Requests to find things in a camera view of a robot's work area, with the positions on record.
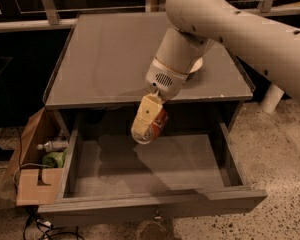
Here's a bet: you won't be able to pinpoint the grey cabinet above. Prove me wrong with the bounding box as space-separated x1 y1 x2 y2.
45 12 254 134

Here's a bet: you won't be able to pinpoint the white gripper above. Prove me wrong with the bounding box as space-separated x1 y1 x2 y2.
131 59 188 136

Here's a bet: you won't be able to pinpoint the white bowl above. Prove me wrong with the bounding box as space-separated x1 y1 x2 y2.
190 58 203 73

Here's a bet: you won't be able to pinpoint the red coke can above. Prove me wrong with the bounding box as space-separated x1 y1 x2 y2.
131 109 168 145

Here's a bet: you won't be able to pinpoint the metal railing frame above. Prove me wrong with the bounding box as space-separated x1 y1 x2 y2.
0 0 300 34

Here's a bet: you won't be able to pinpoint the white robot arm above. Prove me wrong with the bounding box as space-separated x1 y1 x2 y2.
131 0 300 144

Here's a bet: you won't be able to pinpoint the brown cardboard box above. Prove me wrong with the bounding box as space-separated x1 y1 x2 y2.
5 108 63 206

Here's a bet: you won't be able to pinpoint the clear plastic bottle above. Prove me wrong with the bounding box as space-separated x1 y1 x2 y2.
37 140 68 152

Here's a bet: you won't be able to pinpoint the black cables on floor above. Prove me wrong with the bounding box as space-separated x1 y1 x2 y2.
21 206 86 240

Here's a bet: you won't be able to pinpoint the open grey top drawer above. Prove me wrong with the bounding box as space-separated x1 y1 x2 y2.
39 114 267 227

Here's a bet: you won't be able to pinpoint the green plastic bag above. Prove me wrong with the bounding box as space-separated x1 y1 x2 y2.
42 150 67 168

